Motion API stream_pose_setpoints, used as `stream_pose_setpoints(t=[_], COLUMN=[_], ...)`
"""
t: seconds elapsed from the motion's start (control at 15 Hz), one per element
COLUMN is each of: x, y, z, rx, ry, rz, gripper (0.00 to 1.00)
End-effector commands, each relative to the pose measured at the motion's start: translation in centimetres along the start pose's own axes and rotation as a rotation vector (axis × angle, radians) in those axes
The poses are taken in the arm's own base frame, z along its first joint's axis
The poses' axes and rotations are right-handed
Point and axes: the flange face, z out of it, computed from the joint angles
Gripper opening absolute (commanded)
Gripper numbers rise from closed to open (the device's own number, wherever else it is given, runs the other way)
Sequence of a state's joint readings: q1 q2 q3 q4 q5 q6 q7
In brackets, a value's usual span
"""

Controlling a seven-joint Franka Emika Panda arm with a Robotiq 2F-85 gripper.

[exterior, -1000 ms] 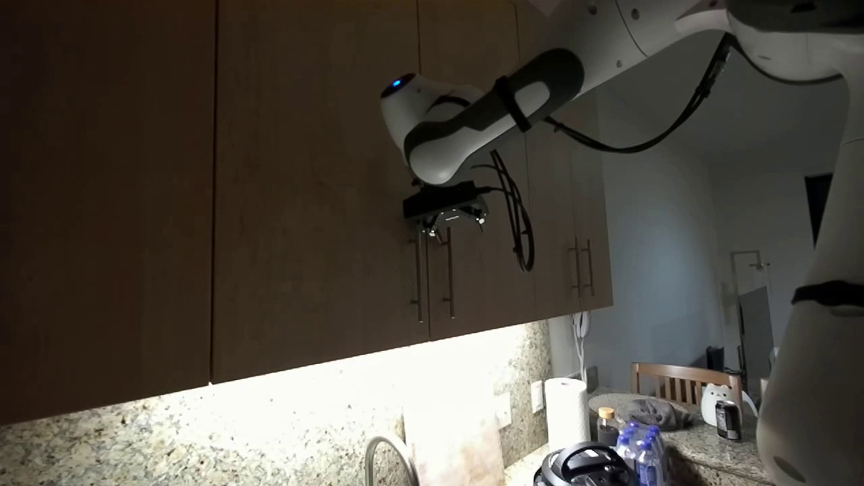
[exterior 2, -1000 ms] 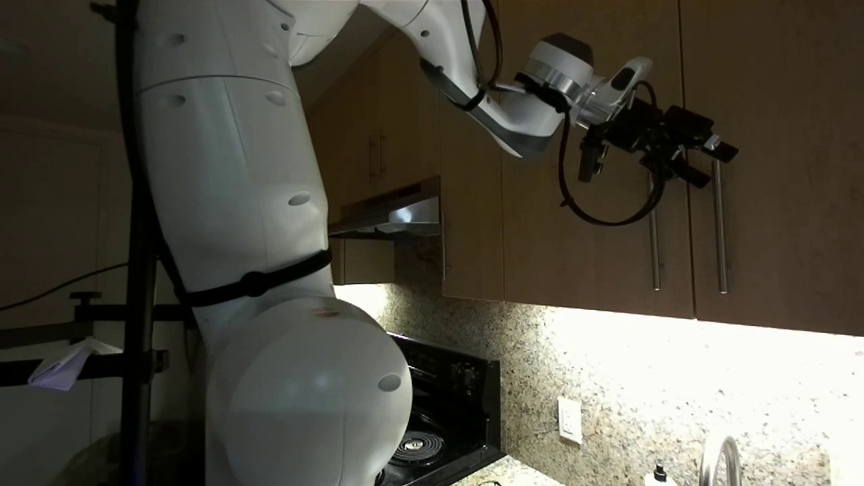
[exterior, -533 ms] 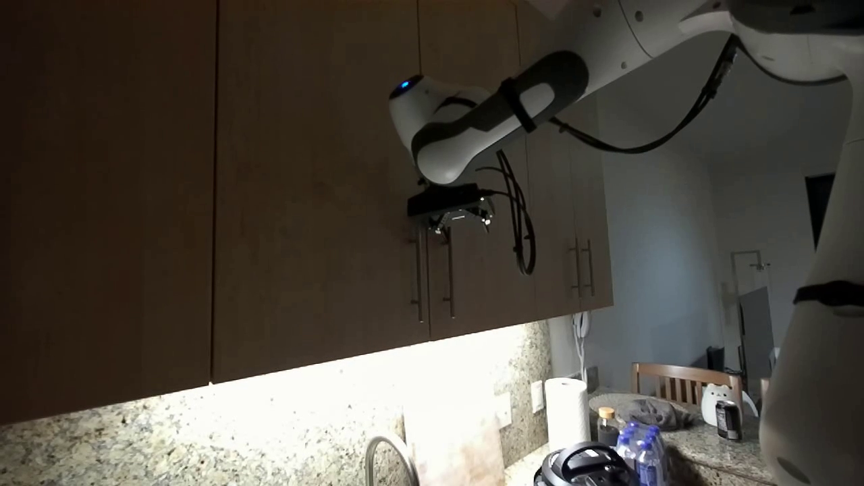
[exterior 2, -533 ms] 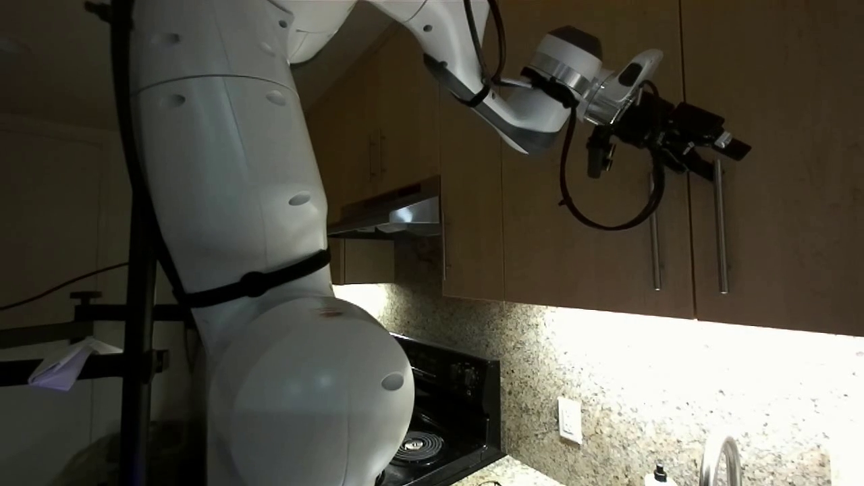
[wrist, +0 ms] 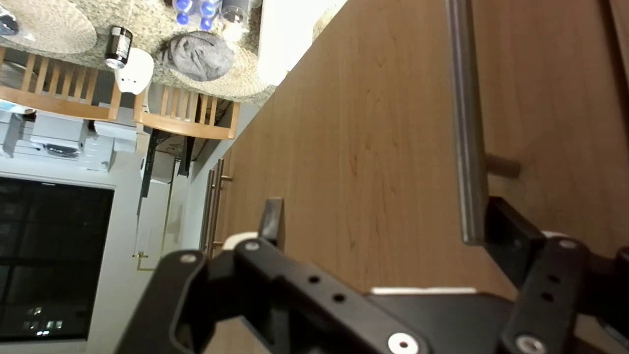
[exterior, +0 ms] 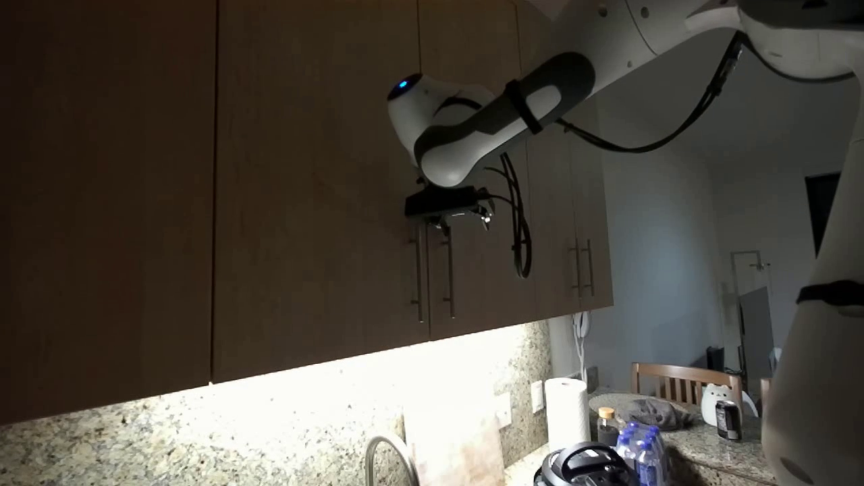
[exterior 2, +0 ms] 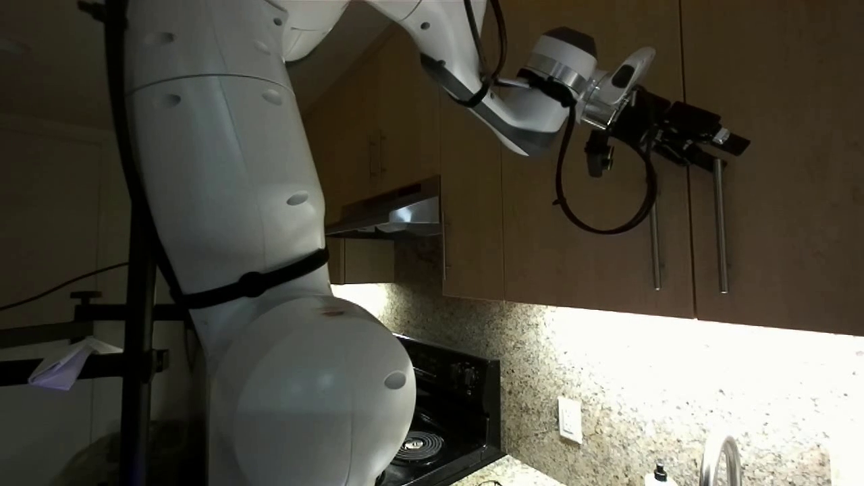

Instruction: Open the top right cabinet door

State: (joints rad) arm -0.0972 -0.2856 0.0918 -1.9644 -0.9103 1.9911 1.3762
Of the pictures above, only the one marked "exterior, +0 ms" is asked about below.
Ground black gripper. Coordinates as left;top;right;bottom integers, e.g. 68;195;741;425
422;212;496;236

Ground metal bar door handle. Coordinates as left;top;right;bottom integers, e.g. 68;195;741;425
441;222;459;320
411;236;428;324

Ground wooden cabinet door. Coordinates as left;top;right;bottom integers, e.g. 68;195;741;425
418;0;552;337
213;0;428;380
542;133;586;320
581;133;619;313
0;0;218;428

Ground wooden upper cabinets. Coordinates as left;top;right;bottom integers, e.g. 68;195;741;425
468;29;860;279

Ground white paper towel roll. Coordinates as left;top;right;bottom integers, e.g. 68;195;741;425
542;376;594;452

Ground light wooden cutting board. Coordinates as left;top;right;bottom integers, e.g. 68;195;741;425
403;395;507;486

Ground chrome arched faucet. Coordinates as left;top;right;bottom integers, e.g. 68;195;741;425
363;433;418;486

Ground dark bottle with cork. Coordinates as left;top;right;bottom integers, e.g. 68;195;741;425
594;406;625;448

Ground wooden dish rack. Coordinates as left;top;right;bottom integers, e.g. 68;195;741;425
629;360;746;420

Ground black pressure cooker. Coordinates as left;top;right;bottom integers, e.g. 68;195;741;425
530;441;644;486

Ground grey crumpled cloth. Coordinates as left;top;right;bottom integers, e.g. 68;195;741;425
644;399;696;433

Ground water bottle pack blue caps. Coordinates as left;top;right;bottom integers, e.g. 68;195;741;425
614;416;673;486

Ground tall standing mirror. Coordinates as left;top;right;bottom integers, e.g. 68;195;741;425
727;248;777;387

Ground wrist camera on black plate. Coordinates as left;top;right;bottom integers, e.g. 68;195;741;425
403;183;496;222

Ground small black arm strap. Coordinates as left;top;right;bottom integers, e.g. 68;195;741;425
502;78;549;137

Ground white wall phone with cord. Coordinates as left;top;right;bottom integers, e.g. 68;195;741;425
573;308;594;372

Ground white wall outlet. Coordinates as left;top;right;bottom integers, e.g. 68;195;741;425
527;379;549;420
491;389;517;433

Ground wide black arm strap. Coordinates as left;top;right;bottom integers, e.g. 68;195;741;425
795;279;864;312

